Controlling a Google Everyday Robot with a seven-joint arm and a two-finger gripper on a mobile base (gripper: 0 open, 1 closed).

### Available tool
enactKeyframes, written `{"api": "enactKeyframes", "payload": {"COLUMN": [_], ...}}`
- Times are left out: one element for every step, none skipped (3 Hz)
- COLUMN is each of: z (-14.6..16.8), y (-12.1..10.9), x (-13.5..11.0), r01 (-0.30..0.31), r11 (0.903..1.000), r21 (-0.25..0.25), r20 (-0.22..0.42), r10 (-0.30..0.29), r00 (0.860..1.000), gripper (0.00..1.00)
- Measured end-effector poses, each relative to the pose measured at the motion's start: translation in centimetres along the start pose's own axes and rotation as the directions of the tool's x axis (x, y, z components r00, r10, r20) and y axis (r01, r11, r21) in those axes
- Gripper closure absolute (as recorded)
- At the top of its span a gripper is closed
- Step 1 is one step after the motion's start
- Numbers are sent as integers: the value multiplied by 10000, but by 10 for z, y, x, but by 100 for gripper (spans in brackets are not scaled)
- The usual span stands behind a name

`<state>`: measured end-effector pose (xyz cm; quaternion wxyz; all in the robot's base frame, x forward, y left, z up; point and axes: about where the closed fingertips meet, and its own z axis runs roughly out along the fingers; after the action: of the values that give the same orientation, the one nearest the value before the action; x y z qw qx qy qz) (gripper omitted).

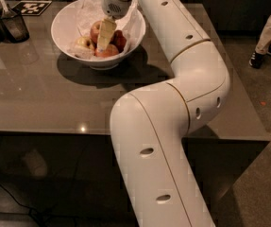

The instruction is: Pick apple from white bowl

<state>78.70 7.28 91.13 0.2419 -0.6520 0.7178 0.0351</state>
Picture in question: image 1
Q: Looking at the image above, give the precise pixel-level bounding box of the black utensil holder cup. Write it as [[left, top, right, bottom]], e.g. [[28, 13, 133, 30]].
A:
[[0, 9, 29, 44]]

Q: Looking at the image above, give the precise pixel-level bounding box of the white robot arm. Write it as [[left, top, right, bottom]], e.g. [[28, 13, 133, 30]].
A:
[[103, 0, 230, 227]]

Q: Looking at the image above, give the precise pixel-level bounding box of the red apple with sticker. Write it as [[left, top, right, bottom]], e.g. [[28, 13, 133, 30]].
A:
[[95, 44, 119, 58]]

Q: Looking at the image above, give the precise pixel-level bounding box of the black white marker tag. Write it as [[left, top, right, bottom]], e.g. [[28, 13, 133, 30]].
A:
[[13, 0, 51, 16]]

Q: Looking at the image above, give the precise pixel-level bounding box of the large red apple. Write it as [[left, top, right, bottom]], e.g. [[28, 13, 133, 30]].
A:
[[90, 21, 101, 44]]

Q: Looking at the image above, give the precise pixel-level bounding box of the white plastic bag liner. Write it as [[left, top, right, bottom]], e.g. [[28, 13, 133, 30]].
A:
[[68, 0, 139, 61]]

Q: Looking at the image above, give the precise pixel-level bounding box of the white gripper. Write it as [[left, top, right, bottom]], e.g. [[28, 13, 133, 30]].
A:
[[97, 0, 132, 51]]

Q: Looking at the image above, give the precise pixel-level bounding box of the white ceramic bowl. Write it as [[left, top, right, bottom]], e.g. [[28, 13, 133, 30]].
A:
[[51, 0, 145, 70]]

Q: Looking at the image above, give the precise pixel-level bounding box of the black white sneaker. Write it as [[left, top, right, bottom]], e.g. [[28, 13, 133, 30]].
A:
[[249, 52, 264, 69]]

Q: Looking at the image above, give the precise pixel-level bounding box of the yellow green apple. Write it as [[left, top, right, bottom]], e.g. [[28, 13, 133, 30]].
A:
[[75, 36, 95, 51]]

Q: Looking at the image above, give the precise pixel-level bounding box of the black cable on floor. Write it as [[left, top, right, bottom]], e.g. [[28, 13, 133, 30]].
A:
[[0, 170, 48, 227]]

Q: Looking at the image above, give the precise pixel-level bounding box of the dark red apple right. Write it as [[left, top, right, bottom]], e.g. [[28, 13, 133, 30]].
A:
[[111, 30, 127, 52]]

